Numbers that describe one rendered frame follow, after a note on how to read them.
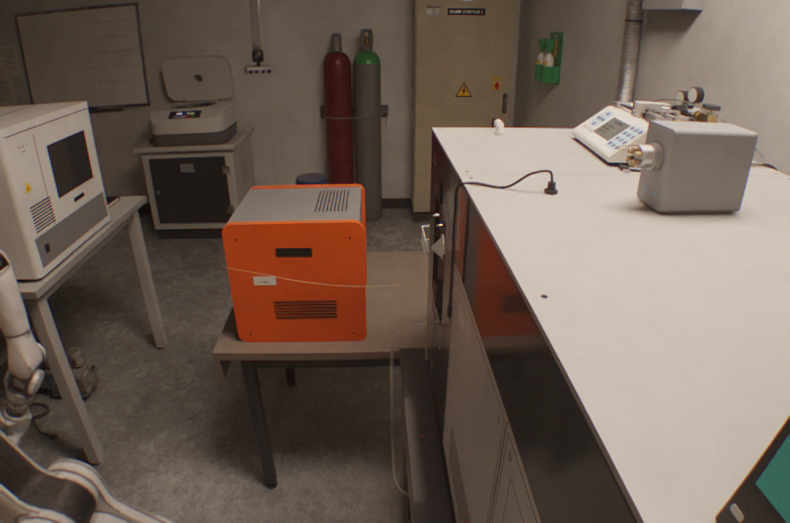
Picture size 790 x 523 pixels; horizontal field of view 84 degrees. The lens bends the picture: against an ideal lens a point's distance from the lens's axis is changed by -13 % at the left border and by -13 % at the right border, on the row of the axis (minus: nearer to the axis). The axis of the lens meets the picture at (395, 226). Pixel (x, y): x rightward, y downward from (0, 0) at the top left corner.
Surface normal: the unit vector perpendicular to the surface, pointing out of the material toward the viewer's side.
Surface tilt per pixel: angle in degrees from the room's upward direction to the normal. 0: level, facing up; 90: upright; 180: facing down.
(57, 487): 15
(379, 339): 0
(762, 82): 90
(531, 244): 0
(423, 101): 90
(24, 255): 90
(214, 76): 105
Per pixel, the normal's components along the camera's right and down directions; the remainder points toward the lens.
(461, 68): 0.05, 0.39
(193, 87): 0.04, 0.61
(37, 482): 0.70, -0.69
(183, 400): 0.00, -0.92
